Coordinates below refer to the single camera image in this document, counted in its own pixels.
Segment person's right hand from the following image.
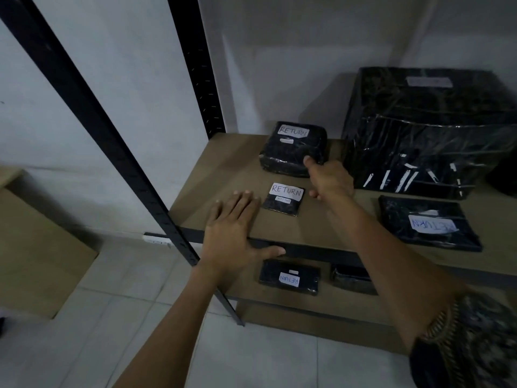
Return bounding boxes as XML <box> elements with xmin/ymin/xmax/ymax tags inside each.
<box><xmin>303</xmin><ymin>156</ymin><xmax>356</xmax><ymax>203</ymax></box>

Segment long black labelled parcel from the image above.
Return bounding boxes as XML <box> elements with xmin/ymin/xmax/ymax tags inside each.
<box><xmin>258</xmin><ymin>259</ymin><xmax>322</xmax><ymax>298</ymax></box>

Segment person's right forearm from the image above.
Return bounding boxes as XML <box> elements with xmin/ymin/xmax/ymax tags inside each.
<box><xmin>326</xmin><ymin>193</ymin><xmax>466</xmax><ymax>349</ymax></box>

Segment white power strip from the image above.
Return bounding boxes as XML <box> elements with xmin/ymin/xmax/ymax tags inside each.
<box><xmin>143</xmin><ymin>234</ymin><xmax>175</xmax><ymax>249</ymax></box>

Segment black unlabelled wrapped parcel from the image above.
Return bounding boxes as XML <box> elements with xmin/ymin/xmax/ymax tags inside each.
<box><xmin>330</xmin><ymin>264</ymin><xmax>379</xmax><ymax>296</ymax></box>

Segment brown cardboard box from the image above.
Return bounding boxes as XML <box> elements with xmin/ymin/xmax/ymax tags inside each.
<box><xmin>0</xmin><ymin>165</ymin><xmax>100</xmax><ymax>320</ymax></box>

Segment person's left forearm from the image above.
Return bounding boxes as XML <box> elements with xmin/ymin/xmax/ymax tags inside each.
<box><xmin>113</xmin><ymin>267</ymin><xmax>228</xmax><ymax>388</ymax></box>

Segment thick black wrapped parcel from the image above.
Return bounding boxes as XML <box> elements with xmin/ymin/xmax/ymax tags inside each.
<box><xmin>258</xmin><ymin>121</ymin><xmax>328</xmax><ymax>178</ymax></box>

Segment wide flat black parcel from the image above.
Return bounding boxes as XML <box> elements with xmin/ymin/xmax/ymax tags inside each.
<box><xmin>378</xmin><ymin>195</ymin><xmax>484</xmax><ymax>253</ymax></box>

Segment small black wrapped parcel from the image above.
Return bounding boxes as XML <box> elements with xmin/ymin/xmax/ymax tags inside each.
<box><xmin>263</xmin><ymin>182</ymin><xmax>306</xmax><ymax>217</ymax></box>

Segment dark patterned sleeve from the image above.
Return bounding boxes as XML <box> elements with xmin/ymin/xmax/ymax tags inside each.
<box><xmin>409</xmin><ymin>292</ymin><xmax>517</xmax><ymax>388</ymax></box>

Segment large black wrapped box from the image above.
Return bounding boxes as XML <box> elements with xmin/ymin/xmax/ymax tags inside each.
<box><xmin>341</xmin><ymin>67</ymin><xmax>517</xmax><ymax>201</ymax></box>

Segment person's left hand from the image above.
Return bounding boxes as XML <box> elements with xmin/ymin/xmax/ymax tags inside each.
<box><xmin>196</xmin><ymin>190</ymin><xmax>287</xmax><ymax>291</ymax></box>

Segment black metal shelving rack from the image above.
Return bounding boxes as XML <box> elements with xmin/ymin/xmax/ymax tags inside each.
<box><xmin>0</xmin><ymin>0</ymin><xmax>517</xmax><ymax>356</ymax></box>

